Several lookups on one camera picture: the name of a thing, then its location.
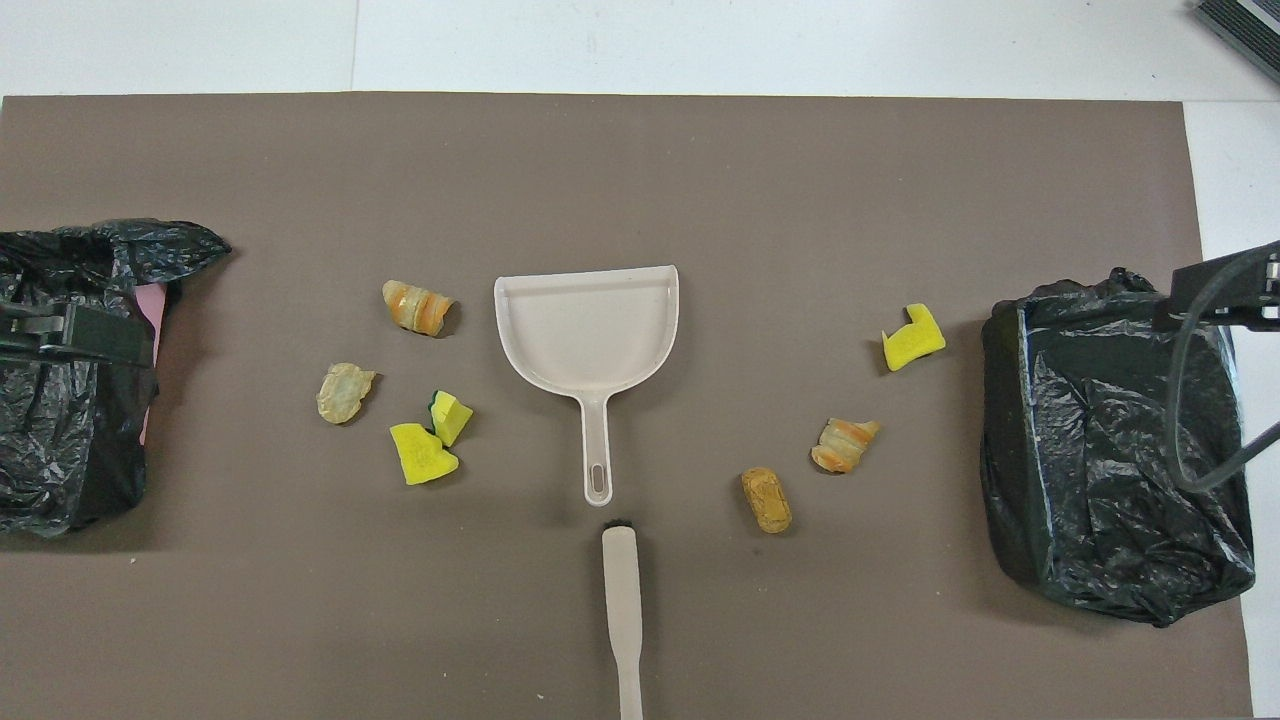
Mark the beige plastic dustpan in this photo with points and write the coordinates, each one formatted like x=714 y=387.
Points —
x=590 y=330

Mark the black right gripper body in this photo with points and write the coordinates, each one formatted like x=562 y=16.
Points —
x=1225 y=285

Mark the beige hand brush black bristles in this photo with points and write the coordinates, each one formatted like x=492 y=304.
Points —
x=622 y=600

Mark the brown table mat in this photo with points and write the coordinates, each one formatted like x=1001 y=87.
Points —
x=700 y=180

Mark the pale tan scrap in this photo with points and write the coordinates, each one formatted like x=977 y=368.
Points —
x=343 y=393

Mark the orange striped scrap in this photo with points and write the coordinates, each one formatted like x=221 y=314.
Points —
x=415 y=306

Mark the notched yellow sponge piece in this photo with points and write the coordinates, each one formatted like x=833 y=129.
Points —
x=915 y=342

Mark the large yellow sponge piece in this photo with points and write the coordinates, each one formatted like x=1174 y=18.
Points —
x=420 y=458

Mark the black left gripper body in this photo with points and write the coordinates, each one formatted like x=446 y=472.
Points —
x=105 y=335

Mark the striped orange bread piece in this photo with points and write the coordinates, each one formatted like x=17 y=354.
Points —
x=843 y=447

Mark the small yellow green sponge piece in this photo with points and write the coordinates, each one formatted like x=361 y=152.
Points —
x=452 y=418

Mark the pink plastic bin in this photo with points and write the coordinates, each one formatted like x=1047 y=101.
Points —
x=152 y=320

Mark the dark grey ridged panel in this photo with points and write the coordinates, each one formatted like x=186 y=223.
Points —
x=1245 y=25

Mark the black plastic trash bag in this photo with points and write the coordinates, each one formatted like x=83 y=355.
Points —
x=1100 y=480
x=60 y=450

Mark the brown bread roll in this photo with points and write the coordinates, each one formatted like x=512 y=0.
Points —
x=766 y=500

